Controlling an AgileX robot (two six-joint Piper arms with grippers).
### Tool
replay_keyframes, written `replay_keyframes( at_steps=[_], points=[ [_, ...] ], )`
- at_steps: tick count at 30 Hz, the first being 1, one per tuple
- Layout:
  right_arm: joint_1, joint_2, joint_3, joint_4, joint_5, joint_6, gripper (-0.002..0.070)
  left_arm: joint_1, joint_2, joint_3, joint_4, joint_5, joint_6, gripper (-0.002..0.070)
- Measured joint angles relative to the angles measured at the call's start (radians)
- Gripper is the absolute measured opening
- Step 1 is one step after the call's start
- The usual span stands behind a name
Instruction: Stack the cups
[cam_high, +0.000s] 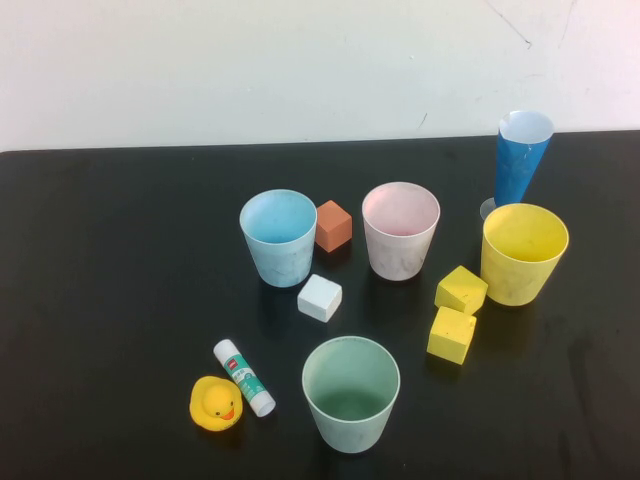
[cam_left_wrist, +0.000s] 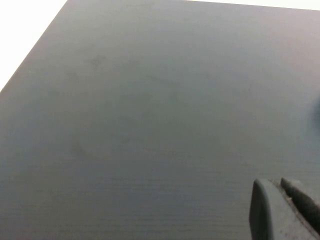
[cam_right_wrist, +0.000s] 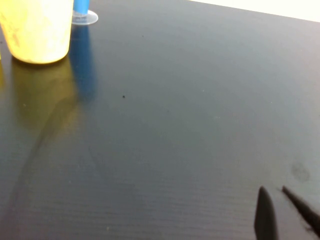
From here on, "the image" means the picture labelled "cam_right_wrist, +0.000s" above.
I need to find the yellow plastic cup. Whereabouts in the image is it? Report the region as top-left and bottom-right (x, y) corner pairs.
(0, 0), (75, 65)

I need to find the blue cone glass clear base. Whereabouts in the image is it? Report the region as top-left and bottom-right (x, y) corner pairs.
(71, 0), (99, 26)

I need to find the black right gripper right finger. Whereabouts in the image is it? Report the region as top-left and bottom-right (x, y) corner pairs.
(281, 185), (320, 238)

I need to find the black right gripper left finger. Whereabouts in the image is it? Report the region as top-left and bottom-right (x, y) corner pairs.
(254, 186), (279, 240)

